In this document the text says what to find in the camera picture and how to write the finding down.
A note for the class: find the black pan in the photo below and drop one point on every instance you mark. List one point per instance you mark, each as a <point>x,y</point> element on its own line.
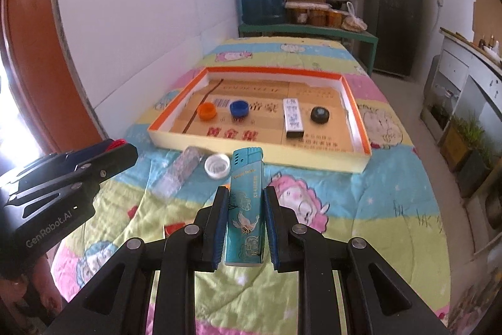
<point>336,3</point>

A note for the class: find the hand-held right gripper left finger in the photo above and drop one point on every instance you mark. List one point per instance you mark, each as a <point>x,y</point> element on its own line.
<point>217,225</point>

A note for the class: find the red bottle cap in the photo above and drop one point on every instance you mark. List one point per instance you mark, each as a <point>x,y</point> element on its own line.
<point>117,144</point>

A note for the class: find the orange food jar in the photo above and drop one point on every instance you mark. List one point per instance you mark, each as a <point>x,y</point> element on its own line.
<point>336,19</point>
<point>317,18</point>
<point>297,16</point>

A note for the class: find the white bottle cap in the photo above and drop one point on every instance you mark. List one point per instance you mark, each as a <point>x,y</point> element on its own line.
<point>217,166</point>

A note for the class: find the plastic bag of food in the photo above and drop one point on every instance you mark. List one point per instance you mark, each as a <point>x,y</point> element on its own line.
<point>355,23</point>

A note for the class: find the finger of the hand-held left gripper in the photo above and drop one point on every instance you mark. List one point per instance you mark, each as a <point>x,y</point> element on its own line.
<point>90,149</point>
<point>113,160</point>

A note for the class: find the shallow cardboard box tray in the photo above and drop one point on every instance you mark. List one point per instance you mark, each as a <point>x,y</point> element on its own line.
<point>262,123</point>

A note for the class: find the cardboard sheet on wall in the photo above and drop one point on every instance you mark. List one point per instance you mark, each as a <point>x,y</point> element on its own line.
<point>488,13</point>

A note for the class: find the black bottle cap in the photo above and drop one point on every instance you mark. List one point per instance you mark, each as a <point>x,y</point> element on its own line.
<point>319,114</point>

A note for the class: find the orange bottle cap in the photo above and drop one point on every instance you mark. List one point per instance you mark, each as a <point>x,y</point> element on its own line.
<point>207,112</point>

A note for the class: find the dark refrigerator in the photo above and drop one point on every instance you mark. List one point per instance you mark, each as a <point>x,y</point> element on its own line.
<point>394,13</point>

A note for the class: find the blue bottle cap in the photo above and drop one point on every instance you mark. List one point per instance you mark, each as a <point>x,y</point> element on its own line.
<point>239,109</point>

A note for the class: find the plant in dark pot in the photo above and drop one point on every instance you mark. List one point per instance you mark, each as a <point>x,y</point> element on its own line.
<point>476,174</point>

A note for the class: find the brown wooden door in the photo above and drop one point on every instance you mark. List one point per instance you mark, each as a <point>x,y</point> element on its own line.
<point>31,64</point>

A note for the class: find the teal lighter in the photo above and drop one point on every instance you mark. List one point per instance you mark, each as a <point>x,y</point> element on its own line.
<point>243,209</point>

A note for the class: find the orange printed cap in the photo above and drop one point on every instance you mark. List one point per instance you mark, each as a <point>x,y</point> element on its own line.
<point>172,230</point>

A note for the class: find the plastic oil jug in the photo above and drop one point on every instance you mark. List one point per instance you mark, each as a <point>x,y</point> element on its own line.
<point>441,111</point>

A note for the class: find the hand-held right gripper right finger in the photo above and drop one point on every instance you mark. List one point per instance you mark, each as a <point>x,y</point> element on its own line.
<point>272,225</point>

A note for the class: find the white printed box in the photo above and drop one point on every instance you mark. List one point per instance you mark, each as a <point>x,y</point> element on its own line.
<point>293,117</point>

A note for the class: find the clear plastic case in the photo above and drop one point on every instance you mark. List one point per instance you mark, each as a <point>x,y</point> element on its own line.
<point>176,174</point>

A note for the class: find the green low bench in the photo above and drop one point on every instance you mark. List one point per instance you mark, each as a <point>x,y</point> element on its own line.
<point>313,31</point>

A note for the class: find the grey counter cabinet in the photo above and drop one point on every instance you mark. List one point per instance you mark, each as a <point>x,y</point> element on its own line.
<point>459,68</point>

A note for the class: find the plant in yellow pot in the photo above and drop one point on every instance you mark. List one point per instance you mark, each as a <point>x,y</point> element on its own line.
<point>459,146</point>

